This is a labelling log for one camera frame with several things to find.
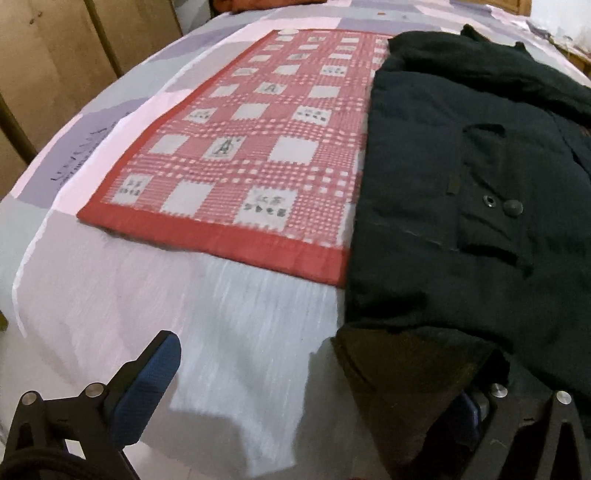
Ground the wooden wardrobe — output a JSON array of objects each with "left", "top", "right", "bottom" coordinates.
[{"left": 0, "top": 0, "right": 185, "bottom": 195}]

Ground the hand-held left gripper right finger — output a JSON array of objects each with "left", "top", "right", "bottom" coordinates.
[{"left": 464, "top": 384, "right": 591, "bottom": 480}]

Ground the wooden nightstand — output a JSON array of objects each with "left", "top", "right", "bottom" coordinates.
[{"left": 570, "top": 48, "right": 591, "bottom": 79}]

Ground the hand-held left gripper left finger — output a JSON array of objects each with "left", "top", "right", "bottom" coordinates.
[{"left": 0, "top": 330, "right": 183, "bottom": 480}]

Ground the red checkered mat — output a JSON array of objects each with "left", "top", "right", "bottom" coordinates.
[{"left": 76, "top": 28, "right": 393, "bottom": 289}]

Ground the dark navy padded jacket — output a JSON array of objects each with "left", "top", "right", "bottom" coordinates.
[{"left": 330, "top": 24, "right": 591, "bottom": 480}]

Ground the patchwork bed sheet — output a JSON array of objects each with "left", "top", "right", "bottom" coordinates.
[{"left": 0, "top": 0, "right": 591, "bottom": 480}]

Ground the wooden headboard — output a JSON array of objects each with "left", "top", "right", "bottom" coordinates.
[{"left": 489, "top": 0, "right": 533, "bottom": 16}]

